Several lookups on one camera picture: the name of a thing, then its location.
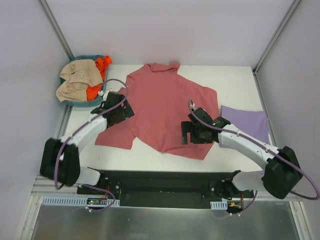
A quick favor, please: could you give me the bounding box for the pink red t shirt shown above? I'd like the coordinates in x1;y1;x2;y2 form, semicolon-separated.
95;62;220;160

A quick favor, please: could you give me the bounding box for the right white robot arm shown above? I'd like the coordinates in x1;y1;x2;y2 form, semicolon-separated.
181;106;303;200

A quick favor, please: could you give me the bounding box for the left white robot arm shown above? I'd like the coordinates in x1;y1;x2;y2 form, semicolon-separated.
39;91;134;195

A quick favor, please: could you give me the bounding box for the teal plastic basket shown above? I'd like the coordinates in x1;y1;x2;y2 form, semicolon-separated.
60;55;108;107

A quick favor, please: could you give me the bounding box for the orange t shirt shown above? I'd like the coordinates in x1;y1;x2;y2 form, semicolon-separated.
86;55;113;101

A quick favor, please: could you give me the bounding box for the beige t shirt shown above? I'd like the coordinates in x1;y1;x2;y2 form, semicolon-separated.
56;59;103;102

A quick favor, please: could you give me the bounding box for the folded purple t shirt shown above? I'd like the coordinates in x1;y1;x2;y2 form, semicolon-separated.
221;105;270;144

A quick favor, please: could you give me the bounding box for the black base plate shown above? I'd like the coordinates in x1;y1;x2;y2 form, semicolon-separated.
77;170;254;209

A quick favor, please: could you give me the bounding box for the right white cable duct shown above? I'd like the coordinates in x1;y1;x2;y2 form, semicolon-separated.
210;200;228;211

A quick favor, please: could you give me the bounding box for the white cable duct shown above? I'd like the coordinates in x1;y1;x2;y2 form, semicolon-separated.
210;200;228;211
42;196;120;208

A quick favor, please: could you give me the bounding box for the aluminium front rail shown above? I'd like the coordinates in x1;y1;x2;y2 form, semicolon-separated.
31;176;303;202

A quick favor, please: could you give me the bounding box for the left white cable duct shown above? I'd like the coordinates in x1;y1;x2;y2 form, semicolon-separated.
42;196;120;208

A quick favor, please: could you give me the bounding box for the left aluminium frame post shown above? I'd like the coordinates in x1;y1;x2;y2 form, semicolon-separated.
38;0;74;60

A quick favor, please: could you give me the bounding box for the aluminium frame post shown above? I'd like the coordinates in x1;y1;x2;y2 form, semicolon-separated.
38;0;74;60
252;0;303;76

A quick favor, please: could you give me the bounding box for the right aluminium frame post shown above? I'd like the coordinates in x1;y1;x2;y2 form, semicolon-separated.
252;0;303;76

